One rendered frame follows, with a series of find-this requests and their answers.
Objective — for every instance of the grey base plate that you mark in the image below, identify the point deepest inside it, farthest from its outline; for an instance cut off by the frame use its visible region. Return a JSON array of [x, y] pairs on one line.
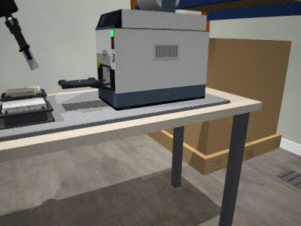
[[80, 110]]

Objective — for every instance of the white cylinder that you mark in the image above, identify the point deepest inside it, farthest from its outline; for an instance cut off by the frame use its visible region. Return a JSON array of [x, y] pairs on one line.
[[152, 5]]

